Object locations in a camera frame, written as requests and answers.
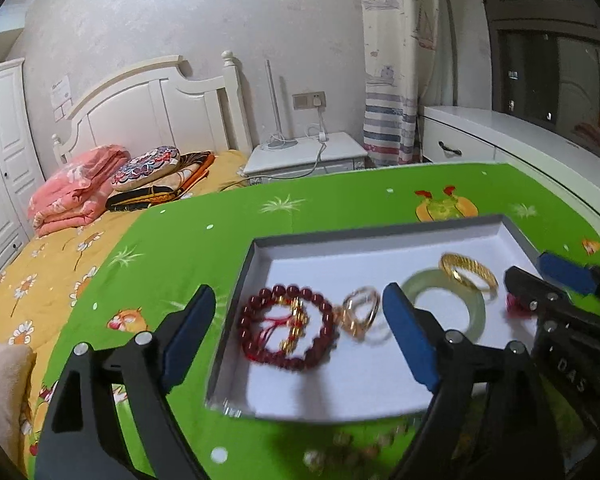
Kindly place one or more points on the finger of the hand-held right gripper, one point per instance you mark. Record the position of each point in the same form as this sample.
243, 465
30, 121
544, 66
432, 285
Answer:
567, 272
545, 300

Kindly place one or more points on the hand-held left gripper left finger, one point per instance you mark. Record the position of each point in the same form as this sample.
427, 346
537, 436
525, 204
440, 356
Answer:
187, 340

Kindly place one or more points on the white bed headboard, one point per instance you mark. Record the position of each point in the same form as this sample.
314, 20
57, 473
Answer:
145, 105

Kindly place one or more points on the red rose brooch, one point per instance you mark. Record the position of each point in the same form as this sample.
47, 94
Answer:
514, 305

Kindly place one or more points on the wall socket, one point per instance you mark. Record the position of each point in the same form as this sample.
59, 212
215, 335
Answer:
307, 100

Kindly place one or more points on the thin gold bangle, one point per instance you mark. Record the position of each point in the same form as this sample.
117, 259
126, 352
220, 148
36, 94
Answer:
356, 332

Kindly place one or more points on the white nightstand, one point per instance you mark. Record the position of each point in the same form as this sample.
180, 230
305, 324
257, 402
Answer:
300, 160

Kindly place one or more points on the patterned pillows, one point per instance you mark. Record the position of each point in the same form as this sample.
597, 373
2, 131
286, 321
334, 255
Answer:
180, 180

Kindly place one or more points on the printed striped curtain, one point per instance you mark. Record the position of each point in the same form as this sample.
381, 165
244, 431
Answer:
395, 60

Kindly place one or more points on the pale green jade bangle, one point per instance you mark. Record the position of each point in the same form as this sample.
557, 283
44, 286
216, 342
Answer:
472, 310

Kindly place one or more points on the white desk lamp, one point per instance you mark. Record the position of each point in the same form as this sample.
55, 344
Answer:
275, 105

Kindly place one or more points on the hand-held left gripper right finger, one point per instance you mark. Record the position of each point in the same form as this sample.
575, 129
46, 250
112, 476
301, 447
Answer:
410, 340

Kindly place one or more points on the thick gold bangle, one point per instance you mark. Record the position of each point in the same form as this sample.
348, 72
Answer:
460, 262

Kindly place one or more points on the beige folded towel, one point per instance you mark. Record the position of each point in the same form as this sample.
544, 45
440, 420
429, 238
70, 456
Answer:
2, 395

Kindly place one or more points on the white wardrobe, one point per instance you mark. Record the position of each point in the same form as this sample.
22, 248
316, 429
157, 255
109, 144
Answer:
5, 160

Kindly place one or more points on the embroidered round pillow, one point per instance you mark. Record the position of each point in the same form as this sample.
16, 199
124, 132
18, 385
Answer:
145, 167

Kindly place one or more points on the grey cardboard box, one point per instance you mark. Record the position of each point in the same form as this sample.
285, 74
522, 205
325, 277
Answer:
330, 390

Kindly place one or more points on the white cabinet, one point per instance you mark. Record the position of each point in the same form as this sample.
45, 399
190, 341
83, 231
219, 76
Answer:
510, 135

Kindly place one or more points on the yellow floral bedsheet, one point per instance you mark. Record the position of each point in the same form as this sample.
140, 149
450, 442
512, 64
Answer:
40, 280

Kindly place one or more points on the pink folded quilt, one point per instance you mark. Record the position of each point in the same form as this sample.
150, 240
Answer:
75, 190

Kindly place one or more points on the green printed cloth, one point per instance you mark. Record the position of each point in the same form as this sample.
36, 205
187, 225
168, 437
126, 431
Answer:
190, 240

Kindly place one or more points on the dark framed window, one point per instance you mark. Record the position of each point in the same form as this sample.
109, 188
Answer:
555, 60

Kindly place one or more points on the white wall paper sheet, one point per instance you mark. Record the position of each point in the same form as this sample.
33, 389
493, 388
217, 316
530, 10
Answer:
61, 97

